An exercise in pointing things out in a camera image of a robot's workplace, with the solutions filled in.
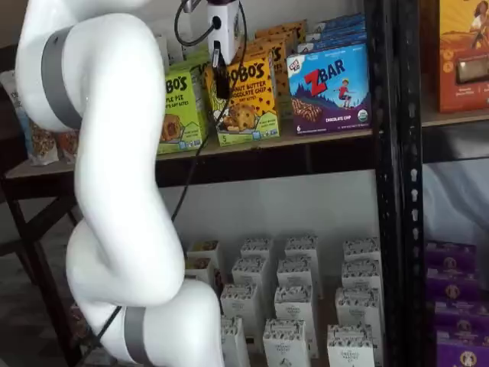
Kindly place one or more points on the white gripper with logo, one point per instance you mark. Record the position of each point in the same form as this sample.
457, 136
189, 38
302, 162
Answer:
229, 26

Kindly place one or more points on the white carton with colourful print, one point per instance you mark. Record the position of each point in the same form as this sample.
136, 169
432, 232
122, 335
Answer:
202, 250
196, 269

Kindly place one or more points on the white Purely Elizabeth granola bag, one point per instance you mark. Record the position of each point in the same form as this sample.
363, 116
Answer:
68, 147
171, 46
42, 145
162, 49

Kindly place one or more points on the orange Bobo's peanut butter box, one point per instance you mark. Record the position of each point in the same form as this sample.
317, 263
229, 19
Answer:
252, 114
290, 26
275, 36
280, 69

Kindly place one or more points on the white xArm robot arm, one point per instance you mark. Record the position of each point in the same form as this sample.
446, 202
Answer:
114, 153

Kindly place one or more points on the large orange illustrated box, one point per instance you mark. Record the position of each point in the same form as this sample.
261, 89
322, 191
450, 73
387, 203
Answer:
458, 46

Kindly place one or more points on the green Bobo's apple pie box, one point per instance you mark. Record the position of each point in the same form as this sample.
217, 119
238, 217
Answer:
191, 63
179, 126

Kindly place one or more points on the white printed carton box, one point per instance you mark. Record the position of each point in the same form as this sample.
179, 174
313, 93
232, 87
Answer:
256, 249
359, 309
298, 275
302, 250
250, 272
240, 306
286, 344
294, 306
361, 250
361, 275
235, 344
351, 348

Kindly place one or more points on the blue Zbar chocolate chip box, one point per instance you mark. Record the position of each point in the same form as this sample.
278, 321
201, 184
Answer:
332, 40
340, 21
328, 95
336, 30

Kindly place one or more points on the black metal shelf rack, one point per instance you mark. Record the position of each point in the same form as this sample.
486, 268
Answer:
410, 114
386, 229

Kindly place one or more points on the purple snack box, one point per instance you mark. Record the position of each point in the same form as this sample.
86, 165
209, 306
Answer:
451, 256
452, 286
466, 353
462, 319

